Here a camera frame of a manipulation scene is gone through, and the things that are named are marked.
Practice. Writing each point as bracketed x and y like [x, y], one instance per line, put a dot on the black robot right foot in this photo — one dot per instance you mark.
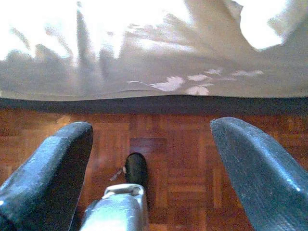
[137, 168]

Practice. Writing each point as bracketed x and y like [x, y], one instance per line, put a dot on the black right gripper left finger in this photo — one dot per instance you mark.
[43, 180]

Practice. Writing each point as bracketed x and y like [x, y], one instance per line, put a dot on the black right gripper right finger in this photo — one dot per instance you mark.
[260, 180]

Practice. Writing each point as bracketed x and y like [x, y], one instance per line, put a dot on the small grey floor scrap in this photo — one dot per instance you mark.
[118, 174]

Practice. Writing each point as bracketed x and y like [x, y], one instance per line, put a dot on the beige floral bed sheet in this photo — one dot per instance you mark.
[144, 60]

